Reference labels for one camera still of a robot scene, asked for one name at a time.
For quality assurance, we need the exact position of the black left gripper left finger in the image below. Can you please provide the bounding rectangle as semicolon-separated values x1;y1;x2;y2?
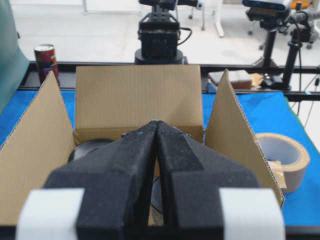
15;120;158;240

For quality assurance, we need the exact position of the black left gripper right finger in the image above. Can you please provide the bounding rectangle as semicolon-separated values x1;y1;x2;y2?
155;120;286;240

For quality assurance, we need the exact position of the brown cardboard box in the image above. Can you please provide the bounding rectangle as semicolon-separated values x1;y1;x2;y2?
0;64;285;226

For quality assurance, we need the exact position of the small brown box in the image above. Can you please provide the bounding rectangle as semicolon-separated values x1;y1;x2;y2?
208;70;253;90

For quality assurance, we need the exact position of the brown packing tape roll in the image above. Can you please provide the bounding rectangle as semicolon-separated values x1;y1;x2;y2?
256;133;310;194

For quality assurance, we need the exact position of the red drink can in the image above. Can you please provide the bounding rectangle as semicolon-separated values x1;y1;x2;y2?
34;43;60;86

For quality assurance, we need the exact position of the teal backdrop sheet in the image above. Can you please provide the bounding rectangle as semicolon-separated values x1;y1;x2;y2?
0;0;30;112

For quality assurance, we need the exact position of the black table frame rail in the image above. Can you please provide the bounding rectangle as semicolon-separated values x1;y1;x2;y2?
18;61;320;102

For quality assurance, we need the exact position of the black camera stand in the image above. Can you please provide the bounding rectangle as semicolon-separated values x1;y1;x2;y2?
260;10;320;90

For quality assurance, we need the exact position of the blue camera device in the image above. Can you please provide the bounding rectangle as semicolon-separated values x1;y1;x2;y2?
241;0;292;31

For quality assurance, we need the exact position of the black cable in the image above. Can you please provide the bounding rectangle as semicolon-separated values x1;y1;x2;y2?
282;11;320;131

